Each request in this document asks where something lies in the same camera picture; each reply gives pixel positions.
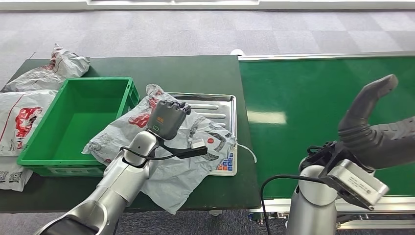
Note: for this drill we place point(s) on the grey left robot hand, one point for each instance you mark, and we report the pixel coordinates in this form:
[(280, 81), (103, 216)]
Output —
[(165, 118)]

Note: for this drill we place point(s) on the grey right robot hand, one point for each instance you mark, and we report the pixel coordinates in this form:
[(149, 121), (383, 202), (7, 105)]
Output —
[(389, 142)]

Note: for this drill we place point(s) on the grey plastic mailer package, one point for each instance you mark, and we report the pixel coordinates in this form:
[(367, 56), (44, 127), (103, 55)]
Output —
[(181, 175)]

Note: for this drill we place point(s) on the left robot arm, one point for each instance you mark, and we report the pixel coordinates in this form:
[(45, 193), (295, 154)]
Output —
[(123, 181)]

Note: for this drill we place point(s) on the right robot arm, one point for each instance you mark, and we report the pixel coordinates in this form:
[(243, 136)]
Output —
[(311, 201)]

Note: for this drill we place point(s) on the green conveyor belt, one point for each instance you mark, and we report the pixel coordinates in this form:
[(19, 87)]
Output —
[(308, 90)]

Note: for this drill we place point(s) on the crumpled grey mailer package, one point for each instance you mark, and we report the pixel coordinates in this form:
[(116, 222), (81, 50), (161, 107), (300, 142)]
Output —
[(64, 65)]

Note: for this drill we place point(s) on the scale with steel tray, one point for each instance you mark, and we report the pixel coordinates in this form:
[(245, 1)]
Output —
[(210, 107)]

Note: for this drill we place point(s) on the dark green table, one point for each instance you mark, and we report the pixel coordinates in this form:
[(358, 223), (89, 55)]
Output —
[(194, 71)]

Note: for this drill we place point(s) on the green plastic crate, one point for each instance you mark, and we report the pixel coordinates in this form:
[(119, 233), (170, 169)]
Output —
[(77, 116)]

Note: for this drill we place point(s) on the white round knob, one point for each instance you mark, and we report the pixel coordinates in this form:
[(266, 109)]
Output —
[(237, 52)]

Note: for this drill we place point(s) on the white table foot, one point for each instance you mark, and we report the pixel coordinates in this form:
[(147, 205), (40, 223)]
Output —
[(215, 212)]

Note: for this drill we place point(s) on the white mailer large red print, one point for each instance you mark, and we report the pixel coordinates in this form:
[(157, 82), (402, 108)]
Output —
[(22, 120)]

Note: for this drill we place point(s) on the white mailer with QR codes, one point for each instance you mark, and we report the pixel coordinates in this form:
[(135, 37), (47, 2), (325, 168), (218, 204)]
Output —
[(13, 178)]

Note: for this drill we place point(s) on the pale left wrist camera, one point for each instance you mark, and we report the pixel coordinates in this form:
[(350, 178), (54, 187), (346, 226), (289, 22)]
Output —
[(197, 143)]

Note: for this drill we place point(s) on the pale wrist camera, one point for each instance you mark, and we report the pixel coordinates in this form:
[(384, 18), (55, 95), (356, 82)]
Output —
[(197, 143), (356, 185)]

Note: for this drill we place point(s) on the black left camera bracket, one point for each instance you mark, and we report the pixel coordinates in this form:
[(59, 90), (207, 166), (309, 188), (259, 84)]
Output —
[(188, 153)]

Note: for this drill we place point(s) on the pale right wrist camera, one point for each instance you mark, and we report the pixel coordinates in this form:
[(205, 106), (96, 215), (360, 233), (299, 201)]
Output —
[(356, 185)]

